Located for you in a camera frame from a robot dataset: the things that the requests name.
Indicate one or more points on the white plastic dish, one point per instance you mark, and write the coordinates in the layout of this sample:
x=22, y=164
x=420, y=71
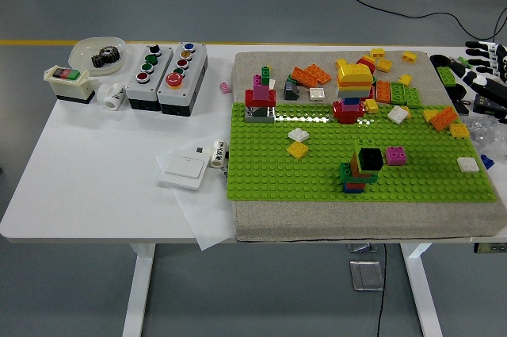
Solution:
x=83, y=51

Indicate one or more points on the white table leg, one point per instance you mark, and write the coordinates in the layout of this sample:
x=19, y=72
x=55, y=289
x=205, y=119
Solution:
x=421, y=297
x=136, y=297

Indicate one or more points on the black electronic device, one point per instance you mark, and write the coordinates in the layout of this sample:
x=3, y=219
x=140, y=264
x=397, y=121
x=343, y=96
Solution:
x=489, y=106

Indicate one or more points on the orange long toy brick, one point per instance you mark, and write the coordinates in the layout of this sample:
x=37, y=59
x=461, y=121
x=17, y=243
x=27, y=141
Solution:
x=444, y=118
x=383, y=92
x=319, y=74
x=303, y=76

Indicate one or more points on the yellow flat square brick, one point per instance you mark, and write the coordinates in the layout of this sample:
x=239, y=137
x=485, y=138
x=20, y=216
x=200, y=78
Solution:
x=298, y=150
x=459, y=131

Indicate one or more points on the beige red-green switch box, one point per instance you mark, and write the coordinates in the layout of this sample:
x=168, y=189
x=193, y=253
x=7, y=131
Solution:
x=71, y=89

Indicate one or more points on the small blue brick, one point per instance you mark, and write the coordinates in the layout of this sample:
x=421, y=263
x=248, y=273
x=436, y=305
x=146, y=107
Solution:
x=488, y=161

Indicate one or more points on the green toy brick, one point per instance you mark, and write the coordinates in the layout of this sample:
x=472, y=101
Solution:
x=413, y=98

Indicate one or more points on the red and yellow brick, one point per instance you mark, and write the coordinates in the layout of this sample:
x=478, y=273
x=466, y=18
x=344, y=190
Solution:
x=366, y=61

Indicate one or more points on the desk height control panel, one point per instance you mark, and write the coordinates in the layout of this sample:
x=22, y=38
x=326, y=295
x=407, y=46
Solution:
x=491, y=248

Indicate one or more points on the white toy brick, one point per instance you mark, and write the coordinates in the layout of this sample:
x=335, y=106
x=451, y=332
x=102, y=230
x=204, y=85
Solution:
x=397, y=114

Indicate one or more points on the dark grey slope brick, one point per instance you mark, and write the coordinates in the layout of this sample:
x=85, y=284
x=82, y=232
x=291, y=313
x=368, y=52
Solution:
x=292, y=92

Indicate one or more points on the small pink brick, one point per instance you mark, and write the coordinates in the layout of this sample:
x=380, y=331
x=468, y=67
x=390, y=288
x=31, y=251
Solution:
x=226, y=88

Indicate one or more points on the grey emergency-stop control box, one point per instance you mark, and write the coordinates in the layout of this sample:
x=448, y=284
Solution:
x=190, y=83

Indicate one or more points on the magenta toy brick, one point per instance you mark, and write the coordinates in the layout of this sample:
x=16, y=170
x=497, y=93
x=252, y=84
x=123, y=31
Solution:
x=396, y=155

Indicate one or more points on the metal floor outlet cover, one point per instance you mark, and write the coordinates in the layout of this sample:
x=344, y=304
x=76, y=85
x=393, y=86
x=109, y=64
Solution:
x=366, y=275

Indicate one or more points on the white printed label roll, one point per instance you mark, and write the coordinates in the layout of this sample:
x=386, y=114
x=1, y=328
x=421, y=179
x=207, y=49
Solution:
x=217, y=154

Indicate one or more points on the black metal gear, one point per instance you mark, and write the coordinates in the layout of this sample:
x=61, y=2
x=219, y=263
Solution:
x=105, y=57

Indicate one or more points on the grey foam mat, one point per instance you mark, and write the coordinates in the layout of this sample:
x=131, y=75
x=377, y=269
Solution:
x=356, y=222

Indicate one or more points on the white flat square brick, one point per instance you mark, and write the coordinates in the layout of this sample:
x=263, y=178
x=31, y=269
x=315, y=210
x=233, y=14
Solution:
x=317, y=94
x=299, y=135
x=468, y=165

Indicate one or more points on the brick tower with yellow roof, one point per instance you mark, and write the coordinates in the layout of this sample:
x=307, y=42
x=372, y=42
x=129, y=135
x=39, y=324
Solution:
x=354, y=75

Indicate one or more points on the red pink green brick tower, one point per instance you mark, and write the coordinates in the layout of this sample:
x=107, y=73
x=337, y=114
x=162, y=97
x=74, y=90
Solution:
x=260, y=93

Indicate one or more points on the white pipe tee fitting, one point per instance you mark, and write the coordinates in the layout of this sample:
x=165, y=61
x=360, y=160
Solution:
x=109, y=97

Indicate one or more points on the small yellow toy brick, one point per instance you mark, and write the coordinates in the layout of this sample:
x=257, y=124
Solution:
x=409, y=57
x=405, y=80
x=377, y=52
x=384, y=65

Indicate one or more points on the green studded baseplate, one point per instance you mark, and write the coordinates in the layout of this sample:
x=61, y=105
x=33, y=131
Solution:
x=277, y=170

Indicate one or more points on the brick stack with black brick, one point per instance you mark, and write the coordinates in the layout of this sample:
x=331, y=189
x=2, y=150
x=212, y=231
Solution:
x=370, y=158

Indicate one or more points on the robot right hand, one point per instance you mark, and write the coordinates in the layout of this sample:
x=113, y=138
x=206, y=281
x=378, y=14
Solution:
x=500, y=63

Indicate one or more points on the grey metal bracket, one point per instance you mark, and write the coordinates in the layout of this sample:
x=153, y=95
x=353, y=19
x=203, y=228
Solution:
x=362, y=248

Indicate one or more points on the grey four-button control box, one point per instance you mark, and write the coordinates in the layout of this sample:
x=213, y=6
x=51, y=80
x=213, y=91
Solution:
x=134, y=93

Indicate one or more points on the white paper sheet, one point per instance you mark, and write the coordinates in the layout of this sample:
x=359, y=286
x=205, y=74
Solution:
x=206, y=222

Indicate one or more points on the clear plastic bag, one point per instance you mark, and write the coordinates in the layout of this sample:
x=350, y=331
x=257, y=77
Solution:
x=489, y=135

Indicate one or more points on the lime green long brick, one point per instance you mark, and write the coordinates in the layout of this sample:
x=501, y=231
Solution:
x=447, y=75
x=397, y=93

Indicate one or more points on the white wall switch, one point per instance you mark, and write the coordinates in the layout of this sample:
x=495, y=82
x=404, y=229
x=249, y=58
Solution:
x=184, y=168

